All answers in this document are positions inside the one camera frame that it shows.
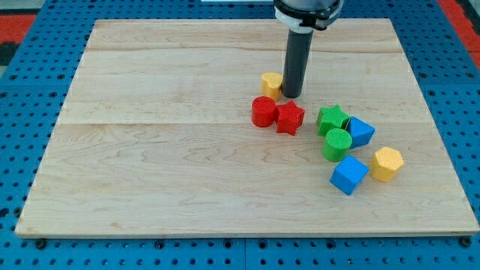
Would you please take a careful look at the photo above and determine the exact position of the yellow heart block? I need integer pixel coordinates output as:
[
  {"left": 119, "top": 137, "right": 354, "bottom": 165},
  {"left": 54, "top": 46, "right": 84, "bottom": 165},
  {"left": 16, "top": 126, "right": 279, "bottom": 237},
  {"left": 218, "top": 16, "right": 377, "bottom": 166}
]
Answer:
[{"left": 261, "top": 72, "right": 283, "bottom": 101}]

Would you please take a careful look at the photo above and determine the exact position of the red cylinder block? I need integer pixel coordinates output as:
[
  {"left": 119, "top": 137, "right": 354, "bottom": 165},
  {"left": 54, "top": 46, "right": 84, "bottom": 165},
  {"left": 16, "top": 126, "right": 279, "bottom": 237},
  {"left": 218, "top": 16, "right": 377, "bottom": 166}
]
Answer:
[{"left": 251, "top": 96, "right": 277, "bottom": 128}]

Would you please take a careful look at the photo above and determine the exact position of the red star block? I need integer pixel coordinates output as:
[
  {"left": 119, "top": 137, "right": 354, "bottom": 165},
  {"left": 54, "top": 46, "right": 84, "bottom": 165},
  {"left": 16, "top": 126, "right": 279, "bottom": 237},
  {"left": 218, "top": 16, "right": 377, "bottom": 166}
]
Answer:
[{"left": 276, "top": 100, "right": 305, "bottom": 136}]

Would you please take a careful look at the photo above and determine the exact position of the light wooden board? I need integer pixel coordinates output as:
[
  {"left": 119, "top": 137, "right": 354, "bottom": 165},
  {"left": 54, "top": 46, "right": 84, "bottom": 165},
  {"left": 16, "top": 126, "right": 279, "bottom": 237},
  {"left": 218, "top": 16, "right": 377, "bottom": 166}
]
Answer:
[{"left": 15, "top": 19, "right": 479, "bottom": 239}]

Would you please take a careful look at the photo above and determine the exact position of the green star block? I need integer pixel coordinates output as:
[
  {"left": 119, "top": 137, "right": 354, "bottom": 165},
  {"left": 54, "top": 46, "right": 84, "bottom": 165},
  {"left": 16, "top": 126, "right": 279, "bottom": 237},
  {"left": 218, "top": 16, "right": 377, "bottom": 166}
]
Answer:
[{"left": 316, "top": 104, "right": 350, "bottom": 136}]

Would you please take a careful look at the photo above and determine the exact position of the green cylinder block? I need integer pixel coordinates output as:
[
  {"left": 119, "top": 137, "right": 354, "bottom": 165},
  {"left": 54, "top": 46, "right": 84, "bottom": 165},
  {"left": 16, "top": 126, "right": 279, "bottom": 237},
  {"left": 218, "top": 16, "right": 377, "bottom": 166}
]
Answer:
[{"left": 322, "top": 128, "right": 353, "bottom": 162}]

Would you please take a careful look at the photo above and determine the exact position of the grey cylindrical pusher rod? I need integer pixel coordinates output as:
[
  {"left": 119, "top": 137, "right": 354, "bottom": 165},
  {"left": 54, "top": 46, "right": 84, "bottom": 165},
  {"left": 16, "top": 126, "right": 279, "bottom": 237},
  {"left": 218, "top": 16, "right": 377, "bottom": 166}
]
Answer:
[{"left": 282, "top": 30, "right": 313, "bottom": 98}]

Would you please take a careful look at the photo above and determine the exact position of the blue cube block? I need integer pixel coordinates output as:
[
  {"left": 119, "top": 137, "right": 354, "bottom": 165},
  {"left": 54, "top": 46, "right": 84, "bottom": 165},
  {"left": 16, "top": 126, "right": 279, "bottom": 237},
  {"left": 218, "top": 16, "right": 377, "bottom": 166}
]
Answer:
[{"left": 330, "top": 155, "right": 369, "bottom": 196}]

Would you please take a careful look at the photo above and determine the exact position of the blue triangle block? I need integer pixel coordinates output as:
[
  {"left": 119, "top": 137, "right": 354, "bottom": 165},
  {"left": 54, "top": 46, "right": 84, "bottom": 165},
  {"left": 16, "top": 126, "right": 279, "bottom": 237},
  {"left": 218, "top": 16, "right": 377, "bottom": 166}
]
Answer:
[{"left": 346, "top": 115, "right": 375, "bottom": 149}]

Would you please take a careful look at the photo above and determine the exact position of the yellow hexagon block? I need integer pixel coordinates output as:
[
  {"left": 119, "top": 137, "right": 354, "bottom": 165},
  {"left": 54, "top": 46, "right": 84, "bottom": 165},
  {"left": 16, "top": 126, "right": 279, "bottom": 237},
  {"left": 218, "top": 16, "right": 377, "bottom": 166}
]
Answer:
[{"left": 369, "top": 147, "right": 404, "bottom": 182}]

